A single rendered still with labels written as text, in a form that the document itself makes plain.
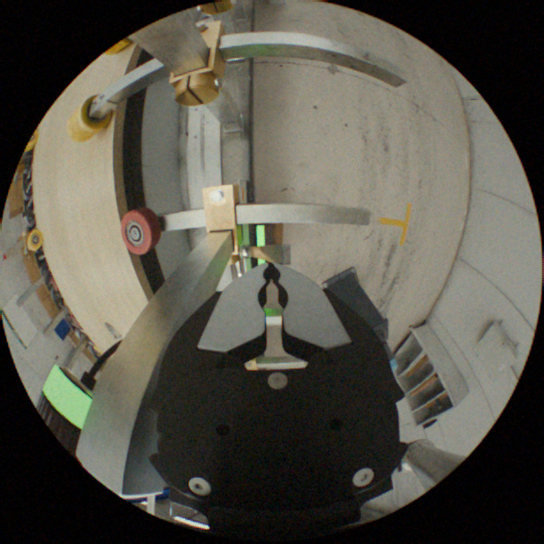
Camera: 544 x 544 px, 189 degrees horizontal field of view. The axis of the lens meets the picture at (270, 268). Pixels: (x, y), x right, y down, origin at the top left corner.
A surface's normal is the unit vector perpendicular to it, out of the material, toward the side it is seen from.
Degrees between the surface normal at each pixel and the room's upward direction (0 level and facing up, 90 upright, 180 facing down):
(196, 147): 0
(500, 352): 90
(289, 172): 0
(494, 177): 90
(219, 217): 0
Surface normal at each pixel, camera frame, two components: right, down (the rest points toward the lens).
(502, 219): -1.00, 0.02
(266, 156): 0.02, 0.49
